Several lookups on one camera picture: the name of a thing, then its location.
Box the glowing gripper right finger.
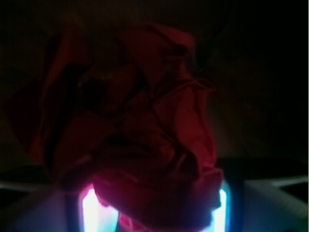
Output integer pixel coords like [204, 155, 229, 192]
[205, 186, 232, 232]

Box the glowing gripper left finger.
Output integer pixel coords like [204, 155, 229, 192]
[78, 185, 118, 232]

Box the red paper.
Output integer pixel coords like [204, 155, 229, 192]
[4, 24, 224, 232]

